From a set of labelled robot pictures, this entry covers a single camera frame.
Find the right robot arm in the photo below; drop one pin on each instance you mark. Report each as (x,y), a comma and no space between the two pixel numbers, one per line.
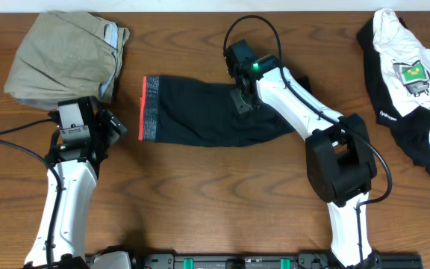
(339,155)

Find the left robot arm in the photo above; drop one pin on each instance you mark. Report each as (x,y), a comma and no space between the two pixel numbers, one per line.
(60,241)

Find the black leggings red waistband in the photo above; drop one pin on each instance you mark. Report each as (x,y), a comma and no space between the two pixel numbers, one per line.
(190,112)

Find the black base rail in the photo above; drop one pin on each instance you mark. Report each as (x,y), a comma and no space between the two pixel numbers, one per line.
(233,261)

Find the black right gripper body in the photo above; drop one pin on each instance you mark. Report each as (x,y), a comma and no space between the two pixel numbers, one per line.
(242,104)

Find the folded khaki pants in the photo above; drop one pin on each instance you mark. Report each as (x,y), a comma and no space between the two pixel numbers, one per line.
(67,55)

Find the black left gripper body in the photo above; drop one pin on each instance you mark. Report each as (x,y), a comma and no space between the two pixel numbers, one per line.
(104,134)

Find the black white t-shirt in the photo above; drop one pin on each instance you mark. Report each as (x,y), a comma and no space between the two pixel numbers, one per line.
(397,79)

